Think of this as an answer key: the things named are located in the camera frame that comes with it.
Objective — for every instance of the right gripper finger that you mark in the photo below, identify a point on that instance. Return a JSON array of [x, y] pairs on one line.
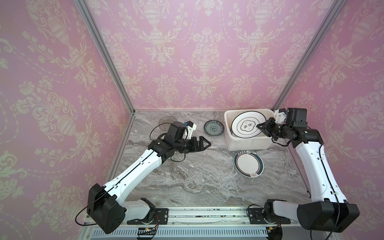
[[267, 126], [272, 133]]

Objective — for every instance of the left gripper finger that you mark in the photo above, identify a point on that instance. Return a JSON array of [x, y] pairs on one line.
[[203, 143], [194, 150]]

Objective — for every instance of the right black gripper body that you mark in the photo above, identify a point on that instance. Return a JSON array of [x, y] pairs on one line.
[[271, 127]]

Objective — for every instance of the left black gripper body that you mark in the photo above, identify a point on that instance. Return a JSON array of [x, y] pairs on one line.
[[182, 145]]

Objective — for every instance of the white clover emblem plate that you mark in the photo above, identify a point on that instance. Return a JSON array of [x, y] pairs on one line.
[[244, 125]]

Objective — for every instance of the white plastic bin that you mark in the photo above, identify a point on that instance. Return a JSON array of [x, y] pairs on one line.
[[261, 142]]

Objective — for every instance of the green rim Hao Wei plate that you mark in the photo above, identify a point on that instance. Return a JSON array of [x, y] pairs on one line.
[[231, 132]]

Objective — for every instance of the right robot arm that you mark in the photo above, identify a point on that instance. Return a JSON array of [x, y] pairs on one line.
[[329, 210]]

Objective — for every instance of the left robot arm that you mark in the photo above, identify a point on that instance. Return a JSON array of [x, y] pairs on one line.
[[118, 189]]

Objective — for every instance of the small blue patterned plate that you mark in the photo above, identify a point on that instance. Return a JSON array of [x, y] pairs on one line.
[[213, 128]]

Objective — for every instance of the smoky grey glass plate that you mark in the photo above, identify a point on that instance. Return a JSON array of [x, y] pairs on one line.
[[165, 122]]

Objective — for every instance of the green red rim plate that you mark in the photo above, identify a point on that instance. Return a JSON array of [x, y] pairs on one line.
[[249, 164]]

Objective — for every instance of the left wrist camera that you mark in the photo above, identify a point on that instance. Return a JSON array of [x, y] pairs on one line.
[[190, 128]]

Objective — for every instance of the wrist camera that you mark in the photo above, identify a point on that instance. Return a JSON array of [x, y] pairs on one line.
[[280, 116], [190, 128]]

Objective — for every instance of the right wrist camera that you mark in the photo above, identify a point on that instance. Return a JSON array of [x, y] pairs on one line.
[[280, 116]]

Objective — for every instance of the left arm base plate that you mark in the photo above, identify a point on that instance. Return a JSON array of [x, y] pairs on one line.
[[160, 217]]

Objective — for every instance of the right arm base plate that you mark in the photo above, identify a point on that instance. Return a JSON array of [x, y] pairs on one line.
[[256, 217]]

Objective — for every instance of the aluminium mounting rail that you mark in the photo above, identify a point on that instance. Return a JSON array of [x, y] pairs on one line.
[[210, 214]]

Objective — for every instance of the right aluminium corner post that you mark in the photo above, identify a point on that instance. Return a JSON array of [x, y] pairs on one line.
[[319, 35]]

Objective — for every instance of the aluminium corner post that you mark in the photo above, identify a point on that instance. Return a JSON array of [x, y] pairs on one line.
[[319, 35], [101, 46]]

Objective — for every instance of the left aluminium corner post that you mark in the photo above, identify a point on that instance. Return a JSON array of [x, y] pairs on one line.
[[101, 46]]

